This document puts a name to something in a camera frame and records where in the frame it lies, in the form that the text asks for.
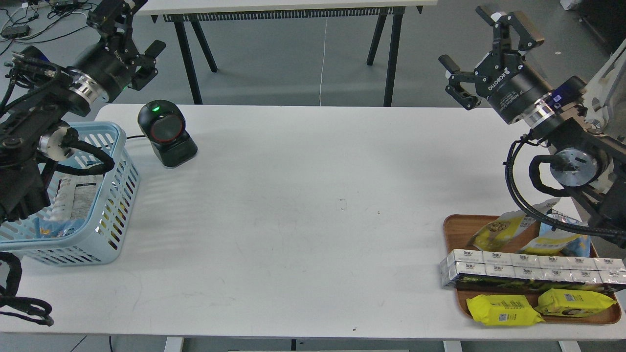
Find white robot stand frame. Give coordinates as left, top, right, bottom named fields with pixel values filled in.
left=583, top=42, right=626, bottom=143

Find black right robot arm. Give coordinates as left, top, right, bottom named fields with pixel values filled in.
left=439, top=6, right=626, bottom=249

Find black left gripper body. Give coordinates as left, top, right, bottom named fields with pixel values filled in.
left=78, top=43, right=139, bottom=101

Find yellow white snack pouch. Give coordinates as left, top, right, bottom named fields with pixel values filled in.
left=469, top=210, right=535, bottom=252

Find yellow snack pack right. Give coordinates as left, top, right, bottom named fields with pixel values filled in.
left=534, top=289, right=617, bottom=318

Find light blue plastic basket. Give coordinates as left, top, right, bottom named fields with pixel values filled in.
left=1, top=122, right=140, bottom=266

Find background table with black legs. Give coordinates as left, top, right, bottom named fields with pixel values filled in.
left=138, top=0, right=437, bottom=107

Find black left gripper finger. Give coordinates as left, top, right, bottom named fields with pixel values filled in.
left=87, top=0, right=147, bottom=39
left=128, top=40, right=166, bottom=91

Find white snack bag in basket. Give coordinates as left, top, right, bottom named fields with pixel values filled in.
left=46, top=175, right=104, bottom=222

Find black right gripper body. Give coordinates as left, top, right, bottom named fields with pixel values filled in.
left=474, top=51, right=552, bottom=124

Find yellow snack pack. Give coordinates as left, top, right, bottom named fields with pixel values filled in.
left=467, top=294, right=544, bottom=326
left=534, top=289, right=617, bottom=318

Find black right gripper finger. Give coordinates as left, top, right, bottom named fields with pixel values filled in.
left=475, top=6, right=545, bottom=62
left=438, top=54, right=489, bottom=110

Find silver boxed snack pack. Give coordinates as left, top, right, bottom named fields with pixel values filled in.
left=438, top=249, right=626, bottom=293

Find white hanging cable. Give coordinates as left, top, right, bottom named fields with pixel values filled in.
left=319, top=17, right=328, bottom=107

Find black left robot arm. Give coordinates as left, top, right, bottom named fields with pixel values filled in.
left=1, top=0, right=165, bottom=326

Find black barcode scanner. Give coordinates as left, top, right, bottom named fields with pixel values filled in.
left=138, top=100, right=198, bottom=169

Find black cables on floor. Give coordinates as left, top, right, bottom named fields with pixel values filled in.
left=0, top=0, right=98, bottom=54

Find blue snack bag in basket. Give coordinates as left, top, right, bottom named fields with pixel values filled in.
left=34, top=219, right=85, bottom=239

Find blue yellow snack bag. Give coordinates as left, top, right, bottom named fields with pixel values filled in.
left=516, top=223, right=592, bottom=258

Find brown wooden tray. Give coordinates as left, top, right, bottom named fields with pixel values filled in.
left=443, top=214, right=624, bottom=325

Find yellow snack pack left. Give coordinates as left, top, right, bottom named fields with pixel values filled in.
left=467, top=294, right=544, bottom=326

